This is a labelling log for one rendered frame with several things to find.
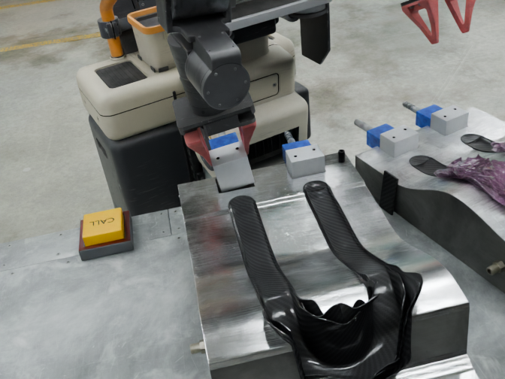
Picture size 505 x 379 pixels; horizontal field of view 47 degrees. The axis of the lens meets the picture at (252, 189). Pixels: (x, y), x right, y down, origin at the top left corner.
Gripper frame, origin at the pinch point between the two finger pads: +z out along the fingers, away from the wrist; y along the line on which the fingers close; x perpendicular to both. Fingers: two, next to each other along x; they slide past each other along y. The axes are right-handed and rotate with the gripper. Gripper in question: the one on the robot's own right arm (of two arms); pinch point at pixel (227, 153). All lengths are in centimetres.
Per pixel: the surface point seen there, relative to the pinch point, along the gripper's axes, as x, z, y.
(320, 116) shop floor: 154, 127, 49
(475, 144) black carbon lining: 0.5, 14.4, 38.8
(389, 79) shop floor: 179, 137, 95
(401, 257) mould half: -25.8, 0.3, 15.0
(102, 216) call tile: 4.2, 8.1, -21.6
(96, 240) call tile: -0.3, 8.3, -22.8
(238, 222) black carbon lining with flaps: -9.8, 4.0, -1.4
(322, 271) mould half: -24.6, -0.1, 6.1
